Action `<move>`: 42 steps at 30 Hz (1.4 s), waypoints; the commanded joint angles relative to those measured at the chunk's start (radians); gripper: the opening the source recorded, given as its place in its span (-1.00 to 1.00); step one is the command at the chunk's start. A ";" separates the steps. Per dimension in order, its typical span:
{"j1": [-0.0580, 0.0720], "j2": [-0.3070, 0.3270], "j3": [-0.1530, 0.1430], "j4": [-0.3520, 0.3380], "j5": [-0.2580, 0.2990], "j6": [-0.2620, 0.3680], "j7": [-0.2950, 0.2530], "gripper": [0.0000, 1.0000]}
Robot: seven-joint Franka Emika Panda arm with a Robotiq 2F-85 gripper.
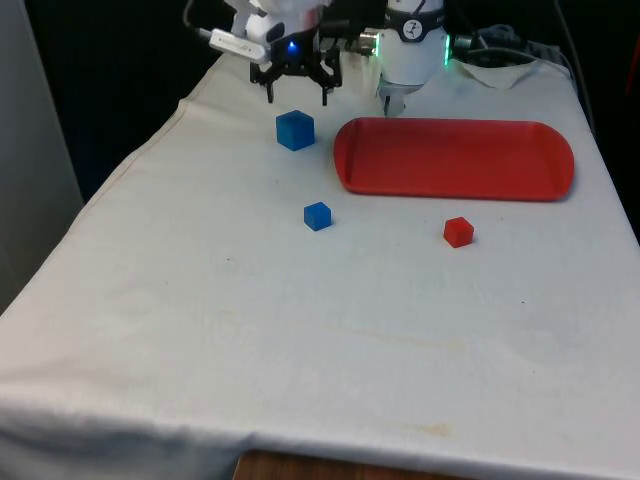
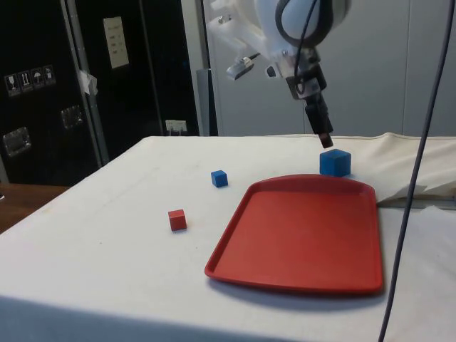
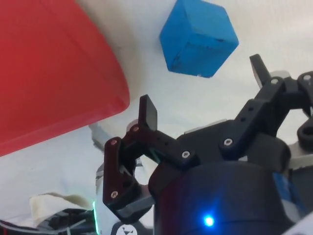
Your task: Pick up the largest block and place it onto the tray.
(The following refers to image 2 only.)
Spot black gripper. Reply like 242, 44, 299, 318
286, 66, 335, 149

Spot red tray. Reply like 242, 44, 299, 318
204, 173, 385, 297

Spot large blue cube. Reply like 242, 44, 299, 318
318, 148, 353, 177

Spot small blue cube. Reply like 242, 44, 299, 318
209, 170, 229, 188

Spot small red cube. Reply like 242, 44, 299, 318
167, 209, 188, 232

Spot black cabinet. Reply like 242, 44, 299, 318
0, 0, 201, 187

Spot black cable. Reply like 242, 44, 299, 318
292, 0, 314, 85
379, 0, 450, 342

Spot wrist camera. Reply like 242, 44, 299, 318
225, 56, 256, 81

